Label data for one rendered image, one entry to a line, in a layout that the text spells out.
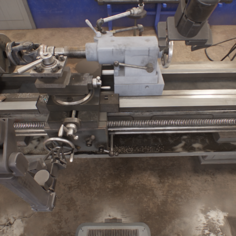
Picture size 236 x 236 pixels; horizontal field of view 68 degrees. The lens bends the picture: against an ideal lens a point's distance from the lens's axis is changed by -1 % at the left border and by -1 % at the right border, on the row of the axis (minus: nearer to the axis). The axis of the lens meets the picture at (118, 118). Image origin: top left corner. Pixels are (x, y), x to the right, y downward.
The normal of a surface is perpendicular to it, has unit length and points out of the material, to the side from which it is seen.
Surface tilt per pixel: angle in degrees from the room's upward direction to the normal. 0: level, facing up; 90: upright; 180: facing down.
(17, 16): 90
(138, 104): 36
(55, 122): 90
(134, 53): 82
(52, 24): 90
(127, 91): 90
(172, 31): 30
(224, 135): 0
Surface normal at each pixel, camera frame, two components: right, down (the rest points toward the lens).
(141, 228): -0.01, -0.64
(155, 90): 0.02, 0.77
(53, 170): 0.90, -0.29
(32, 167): -0.44, -0.57
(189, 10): -0.93, 0.37
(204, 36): 0.00, -0.17
